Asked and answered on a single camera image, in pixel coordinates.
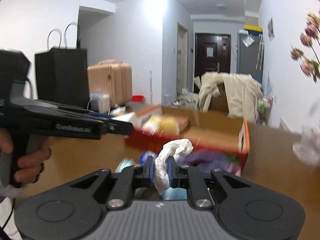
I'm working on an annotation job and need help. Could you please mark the patterned flower vase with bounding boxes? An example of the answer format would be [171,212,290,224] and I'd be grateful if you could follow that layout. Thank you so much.
[292,100,320,168]

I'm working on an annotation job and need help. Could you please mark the red orange cardboard box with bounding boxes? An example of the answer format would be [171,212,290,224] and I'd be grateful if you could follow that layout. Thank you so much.
[125,105,250,176]

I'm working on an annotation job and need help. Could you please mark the grey cabinet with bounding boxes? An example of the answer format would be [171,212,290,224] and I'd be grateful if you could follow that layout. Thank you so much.
[236,25,264,82]

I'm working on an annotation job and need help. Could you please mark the white dog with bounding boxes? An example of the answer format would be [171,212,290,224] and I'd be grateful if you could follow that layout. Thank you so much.
[178,88,199,102]

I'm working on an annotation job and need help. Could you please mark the dark brown entrance door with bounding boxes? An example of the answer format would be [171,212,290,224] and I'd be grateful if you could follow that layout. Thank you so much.
[194,33,231,77]

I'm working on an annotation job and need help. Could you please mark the yellow plush toy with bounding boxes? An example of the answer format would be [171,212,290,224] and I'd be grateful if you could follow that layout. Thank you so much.
[142,114,180,135]

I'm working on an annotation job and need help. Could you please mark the red bucket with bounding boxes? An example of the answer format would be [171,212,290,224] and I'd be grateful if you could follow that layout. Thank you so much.
[131,95,146,103]

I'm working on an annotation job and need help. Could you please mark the pink hard suitcase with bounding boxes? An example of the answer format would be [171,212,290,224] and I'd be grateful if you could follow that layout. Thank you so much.
[87,60,132,107]

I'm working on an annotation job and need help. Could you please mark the white charger box with cable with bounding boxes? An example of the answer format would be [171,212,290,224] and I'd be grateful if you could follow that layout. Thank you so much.
[87,91,111,114]

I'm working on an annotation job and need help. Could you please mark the person's left hand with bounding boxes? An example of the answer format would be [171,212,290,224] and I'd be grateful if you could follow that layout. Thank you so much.
[1,128,53,184]

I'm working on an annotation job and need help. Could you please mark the black paper shopping bag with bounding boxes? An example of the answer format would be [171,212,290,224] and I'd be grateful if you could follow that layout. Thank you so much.
[34,22,91,110]

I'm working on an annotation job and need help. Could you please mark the beige coat on chair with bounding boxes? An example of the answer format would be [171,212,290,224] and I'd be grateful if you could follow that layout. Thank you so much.
[194,72,263,123]

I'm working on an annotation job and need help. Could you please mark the pink artificial flowers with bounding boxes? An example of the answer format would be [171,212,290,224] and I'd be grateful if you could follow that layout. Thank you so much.
[290,10,319,83]

